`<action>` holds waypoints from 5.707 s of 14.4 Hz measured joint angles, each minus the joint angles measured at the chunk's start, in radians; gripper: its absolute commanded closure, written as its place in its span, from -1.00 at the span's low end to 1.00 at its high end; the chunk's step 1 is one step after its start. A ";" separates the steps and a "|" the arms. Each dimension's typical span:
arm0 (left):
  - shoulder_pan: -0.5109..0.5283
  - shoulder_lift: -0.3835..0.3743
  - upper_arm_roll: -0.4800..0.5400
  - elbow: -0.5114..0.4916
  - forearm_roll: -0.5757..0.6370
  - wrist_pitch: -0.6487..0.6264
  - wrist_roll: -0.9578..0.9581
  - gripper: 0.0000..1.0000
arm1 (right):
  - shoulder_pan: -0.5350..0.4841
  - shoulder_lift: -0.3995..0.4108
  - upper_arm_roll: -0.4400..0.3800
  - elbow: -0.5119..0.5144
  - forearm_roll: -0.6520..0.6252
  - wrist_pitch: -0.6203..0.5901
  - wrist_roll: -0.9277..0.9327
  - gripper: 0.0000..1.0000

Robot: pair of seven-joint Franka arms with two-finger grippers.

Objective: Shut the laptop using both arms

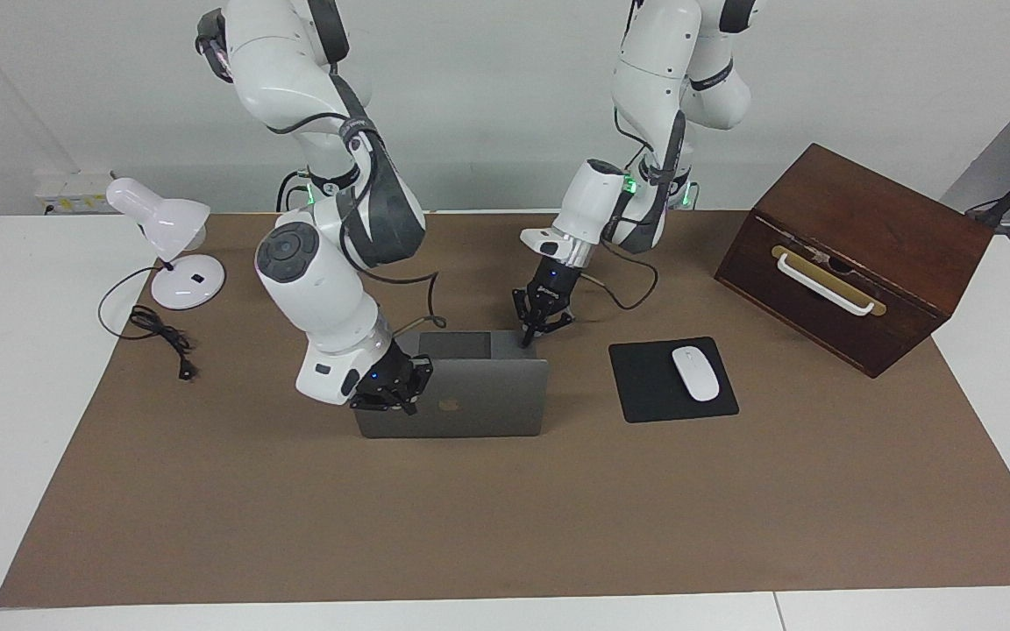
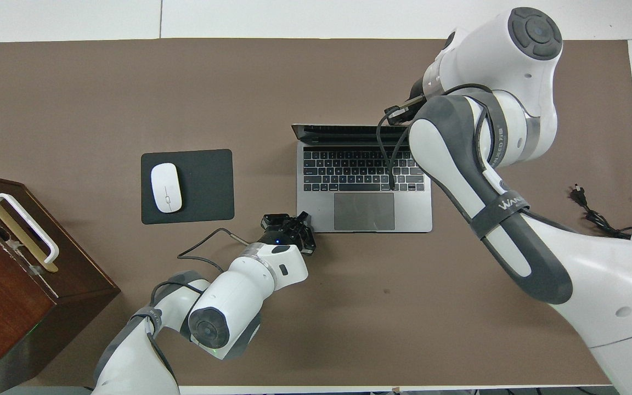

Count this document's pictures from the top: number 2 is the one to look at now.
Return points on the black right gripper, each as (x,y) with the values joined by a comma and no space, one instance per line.
(400,114)

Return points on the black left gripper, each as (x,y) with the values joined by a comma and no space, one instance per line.
(286,237)

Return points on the grey silver laptop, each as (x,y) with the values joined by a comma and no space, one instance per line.
(364,211)

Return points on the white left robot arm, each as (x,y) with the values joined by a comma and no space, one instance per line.
(239,296)

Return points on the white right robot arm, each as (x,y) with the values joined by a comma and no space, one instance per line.
(513,55)

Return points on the black mouse pad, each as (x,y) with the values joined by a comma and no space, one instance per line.
(206,186)

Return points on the brown table mat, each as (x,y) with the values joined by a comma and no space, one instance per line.
(349,329)

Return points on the white computer mouse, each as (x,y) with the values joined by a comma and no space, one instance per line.
(165,187)

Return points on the brown wooden box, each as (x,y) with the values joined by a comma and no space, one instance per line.
(3,296)

